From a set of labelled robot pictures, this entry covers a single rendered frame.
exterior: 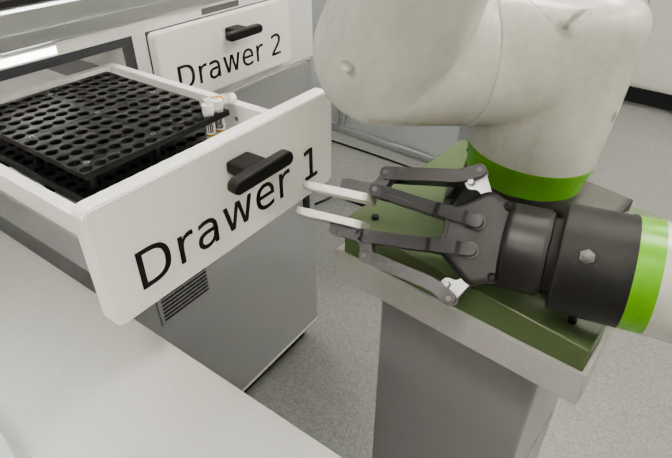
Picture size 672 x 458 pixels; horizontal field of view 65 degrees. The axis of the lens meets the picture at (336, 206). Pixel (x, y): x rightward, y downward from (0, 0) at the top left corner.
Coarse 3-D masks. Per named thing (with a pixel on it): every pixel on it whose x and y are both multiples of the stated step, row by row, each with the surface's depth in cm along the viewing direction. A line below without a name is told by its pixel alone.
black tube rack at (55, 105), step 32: (32, 96) 61; (64, 96) 61; (96, 96) 62; (128, 96) 62; (160, 96) 61; (0, 128) 55; (32, 128) 54; (64, 128) 54; (96, 128) 55; (128, 128) 54; (160, 128) 54; (0, 160) 56; (32, 160) 54; (64, 160) 48; (160, 160) 54; (64, 192) 50; (96, 192) 49
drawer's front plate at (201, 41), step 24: (192, 24) 77; (216, 24) 81; (240, 24) 85; (264, 24) 90; (288, 24) 95; (168, 48) 75; (192, 48) 79; (216, 48) 83; (240, 48) 87; (264, 48) 92; (288, 48) 97; (168, 72) 77; (216, 72) 84; (240, 72) 89
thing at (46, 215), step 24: (96, 72) 71; (120, 72) 71; (144, 72) 70; (0, 96) 63; (24, 96) 64; (192, 96) 65; (240, 120) 61; (0, 168) 48; (0, 192) 48; (24, 192) 45; (48, 192) 44; (24, 216) 47; (48, 216) 45; (48, 240) 47; (72, 240) 43
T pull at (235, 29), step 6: (252, 24) 84; (258, 24) 84; (228, 30) 82; (234, 30) 81; (240, 30) 81; (246, 30) 82; (252, 30) 83; (258, 30) 84; (228, 36) 80; (234, 36) 80; (240, 36) 81; (246, 36) 82
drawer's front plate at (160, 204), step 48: (240, 144) 46; (288, 144) 52; (144, 192) 39; (192, 192) 44; (288, 192) 55; (96, 240) 37; (144, 240) 41; (192, 240) 45; (240, 240) 51; (96, 288) 40
